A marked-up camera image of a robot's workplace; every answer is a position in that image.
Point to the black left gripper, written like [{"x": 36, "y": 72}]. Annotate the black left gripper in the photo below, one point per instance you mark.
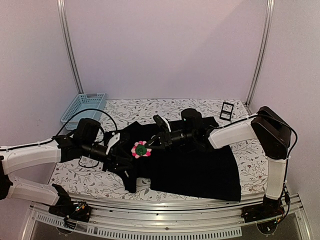
[{"x": 113, "y": 159}]

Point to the floral patterned table mat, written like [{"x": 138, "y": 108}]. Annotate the floral patterned table mat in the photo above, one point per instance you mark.
[{"x": 84, "y": 177}]

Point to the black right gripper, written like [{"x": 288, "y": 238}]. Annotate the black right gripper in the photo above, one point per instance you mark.
[{"x": 162, "y": 136}]

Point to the left aluminium frame post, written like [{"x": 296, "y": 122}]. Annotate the left aluminium frame post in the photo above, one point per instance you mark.
[{"x": 61, "y": 7}]

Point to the pink flower plush brooch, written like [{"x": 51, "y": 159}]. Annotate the pink flower plush brooch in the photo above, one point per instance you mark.
[{"x": 140, "y": 150}]

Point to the black t-shirt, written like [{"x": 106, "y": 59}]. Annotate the black t-shirt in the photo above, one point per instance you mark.
[{"x": 185, "y": 171}]

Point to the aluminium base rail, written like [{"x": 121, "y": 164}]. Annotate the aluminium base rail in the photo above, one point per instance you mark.
[{"x": 198, "y": 219}]

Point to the aluminium frame post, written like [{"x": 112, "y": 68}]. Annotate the aluminium frame post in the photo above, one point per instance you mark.
[
  {"x": 61, "y": 7},
  {"x": 262, "y": 51}
]

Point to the right aluminium frame post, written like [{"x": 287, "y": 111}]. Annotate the right aluminium frame post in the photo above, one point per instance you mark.
[{"x": 262, "y": 51}]

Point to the small black brooch stand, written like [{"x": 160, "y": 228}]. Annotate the small black brooch stand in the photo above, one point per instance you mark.
[{"x": 226, "y": 111}]

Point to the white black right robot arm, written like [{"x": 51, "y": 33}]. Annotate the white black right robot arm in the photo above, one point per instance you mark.
[{"x": 273, "y": 133}]

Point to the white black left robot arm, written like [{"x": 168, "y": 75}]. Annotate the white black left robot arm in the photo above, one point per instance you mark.
[{"x": 81, "y": 142}]

